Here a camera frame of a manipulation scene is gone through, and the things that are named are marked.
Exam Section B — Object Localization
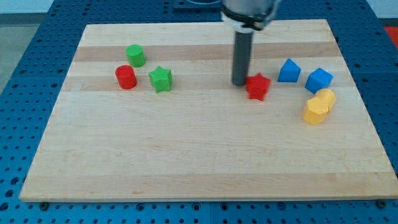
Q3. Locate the yellow pentagon block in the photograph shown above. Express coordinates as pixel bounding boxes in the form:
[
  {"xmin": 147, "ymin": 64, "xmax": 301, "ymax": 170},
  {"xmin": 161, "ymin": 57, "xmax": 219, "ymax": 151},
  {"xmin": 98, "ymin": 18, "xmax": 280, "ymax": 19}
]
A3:
[{"xmin": 315, "ymin": 88, "xmax": 336, "ymax": 111}]

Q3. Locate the green star block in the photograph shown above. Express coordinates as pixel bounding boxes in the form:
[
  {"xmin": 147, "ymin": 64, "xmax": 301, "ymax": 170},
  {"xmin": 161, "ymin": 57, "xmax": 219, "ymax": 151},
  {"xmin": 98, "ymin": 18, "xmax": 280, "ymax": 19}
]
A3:
[{"xmin": 149, "ymin": 66, "xmax": 173, "ymax": 93}]

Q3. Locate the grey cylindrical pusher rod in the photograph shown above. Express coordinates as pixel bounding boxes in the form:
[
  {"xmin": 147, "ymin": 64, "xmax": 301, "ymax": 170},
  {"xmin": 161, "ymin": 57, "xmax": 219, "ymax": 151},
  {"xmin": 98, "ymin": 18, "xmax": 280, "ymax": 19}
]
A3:
[{"xmin": 231, "ymin": 31, "xmax": 253, "ymax": 86}]

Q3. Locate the red star block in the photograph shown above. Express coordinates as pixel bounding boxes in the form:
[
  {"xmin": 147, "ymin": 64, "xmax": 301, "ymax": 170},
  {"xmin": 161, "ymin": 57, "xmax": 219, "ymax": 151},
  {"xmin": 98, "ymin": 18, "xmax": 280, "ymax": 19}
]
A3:
[{"xmin": 246, "ymin": 73, "xmax": 271, "ymax": 101}]

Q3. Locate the blue pentagon block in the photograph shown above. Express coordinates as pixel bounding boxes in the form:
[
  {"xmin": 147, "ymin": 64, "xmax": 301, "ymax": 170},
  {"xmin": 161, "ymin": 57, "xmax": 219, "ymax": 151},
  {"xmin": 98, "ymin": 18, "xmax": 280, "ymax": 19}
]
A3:
[{"xmin": 277, "ymin": 58, "xmax": 301, "ymax": 83}]

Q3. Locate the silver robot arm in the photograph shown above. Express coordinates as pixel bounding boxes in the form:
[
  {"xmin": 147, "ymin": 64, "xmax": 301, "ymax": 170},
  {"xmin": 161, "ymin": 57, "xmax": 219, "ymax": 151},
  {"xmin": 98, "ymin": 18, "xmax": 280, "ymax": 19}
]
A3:
[{"xmin": 221, "ymin": 0, "xmax": 282, "ymax": 34}]

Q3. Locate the blue cube block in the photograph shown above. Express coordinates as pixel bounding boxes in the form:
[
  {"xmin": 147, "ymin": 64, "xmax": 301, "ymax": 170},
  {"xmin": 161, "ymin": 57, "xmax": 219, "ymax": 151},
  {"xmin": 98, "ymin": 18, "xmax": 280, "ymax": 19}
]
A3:
[{"xmin": 305, "ymin": 68, "xmax": 333, "ymax": 94}]

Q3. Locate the green cylinder block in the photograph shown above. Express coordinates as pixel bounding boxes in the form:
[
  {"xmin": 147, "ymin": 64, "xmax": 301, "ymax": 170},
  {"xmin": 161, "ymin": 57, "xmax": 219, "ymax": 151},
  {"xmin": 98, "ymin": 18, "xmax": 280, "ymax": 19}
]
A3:
[{"xmin": 125, "ymin": 44, "xmax": 146, "ymax": 67}]

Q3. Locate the wooden board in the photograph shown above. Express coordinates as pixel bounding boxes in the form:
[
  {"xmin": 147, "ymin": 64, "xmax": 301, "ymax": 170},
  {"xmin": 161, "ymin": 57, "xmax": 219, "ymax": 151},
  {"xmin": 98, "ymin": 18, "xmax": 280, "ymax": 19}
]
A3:
[{"xmin": 20, "ymin": 19, "xmax": 397, "ymax": 202}]

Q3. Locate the red cylinder block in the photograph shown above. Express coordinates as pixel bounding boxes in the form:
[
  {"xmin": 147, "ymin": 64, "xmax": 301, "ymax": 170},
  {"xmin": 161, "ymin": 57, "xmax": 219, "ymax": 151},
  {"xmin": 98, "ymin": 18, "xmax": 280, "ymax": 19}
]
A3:
[{"xmin": 115, "ymin": 65, "xmax": 137, "ymax": 90}]

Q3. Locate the yellow hexagon block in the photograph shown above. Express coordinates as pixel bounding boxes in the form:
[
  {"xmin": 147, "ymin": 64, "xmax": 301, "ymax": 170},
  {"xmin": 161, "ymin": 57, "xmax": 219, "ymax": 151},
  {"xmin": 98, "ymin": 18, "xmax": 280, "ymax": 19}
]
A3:
[{"xmin": 303, "ymin": 97, "xmax": 330, "ymax": 125}]

